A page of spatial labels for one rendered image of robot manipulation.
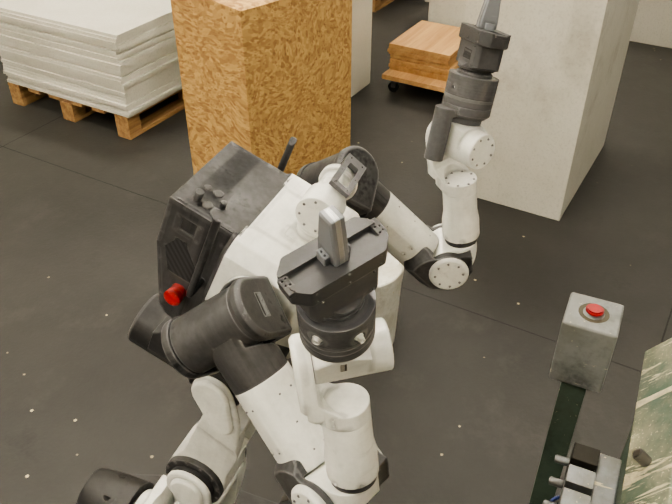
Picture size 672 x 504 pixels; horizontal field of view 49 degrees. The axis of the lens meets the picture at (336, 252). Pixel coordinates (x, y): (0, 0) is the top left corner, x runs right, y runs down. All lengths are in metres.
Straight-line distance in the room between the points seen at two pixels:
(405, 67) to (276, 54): 2.35
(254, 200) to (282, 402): 0.34
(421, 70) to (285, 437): 3.96
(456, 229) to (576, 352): 0.49
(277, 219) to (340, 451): 0.40
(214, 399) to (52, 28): 3.38
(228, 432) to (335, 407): 0.59
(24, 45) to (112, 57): 0.71
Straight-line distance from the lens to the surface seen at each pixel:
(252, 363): 1.03
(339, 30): 2.79
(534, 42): 3.43
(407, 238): 1.41
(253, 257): 1.12
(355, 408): 0.93
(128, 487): 2.12
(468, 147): 1.29
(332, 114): 2.89
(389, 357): 0.88
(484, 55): 1.28
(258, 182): 1.23
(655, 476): 1.54
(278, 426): 1.05
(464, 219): 1.41
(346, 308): 0.76
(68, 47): 4.53
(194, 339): 1.04
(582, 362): 1.77
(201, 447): 1.66
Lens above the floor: 2.02
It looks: 37 degrees down
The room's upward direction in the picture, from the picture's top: straight up
